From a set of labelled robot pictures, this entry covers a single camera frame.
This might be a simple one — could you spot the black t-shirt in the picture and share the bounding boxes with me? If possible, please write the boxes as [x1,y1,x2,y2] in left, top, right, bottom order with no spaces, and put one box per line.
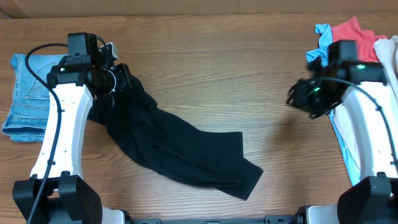
[88,76,263,200]

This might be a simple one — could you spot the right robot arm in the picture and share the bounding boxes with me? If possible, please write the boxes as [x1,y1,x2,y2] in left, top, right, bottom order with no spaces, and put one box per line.
[286,40,397,223]

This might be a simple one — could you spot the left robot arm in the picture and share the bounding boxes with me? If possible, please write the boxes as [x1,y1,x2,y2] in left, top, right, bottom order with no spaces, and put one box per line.
[12,32,133,224]

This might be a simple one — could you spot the light blue garment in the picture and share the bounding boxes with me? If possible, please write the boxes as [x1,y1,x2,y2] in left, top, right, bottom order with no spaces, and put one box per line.
[305,24,360,185]

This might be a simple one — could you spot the red garment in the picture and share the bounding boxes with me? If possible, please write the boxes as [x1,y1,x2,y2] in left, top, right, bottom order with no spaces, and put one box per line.
[331,16,387,62]

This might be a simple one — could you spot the beige garment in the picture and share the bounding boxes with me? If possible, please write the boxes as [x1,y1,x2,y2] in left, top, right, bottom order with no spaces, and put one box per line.
[334,35,397,180]

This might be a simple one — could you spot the folded blue denim jeans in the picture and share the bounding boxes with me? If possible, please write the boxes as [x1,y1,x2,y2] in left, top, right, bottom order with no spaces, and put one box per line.
[1,54,50,142]

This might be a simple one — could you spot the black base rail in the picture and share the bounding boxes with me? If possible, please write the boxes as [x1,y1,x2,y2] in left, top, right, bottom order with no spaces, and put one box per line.
[126,213,307,224]

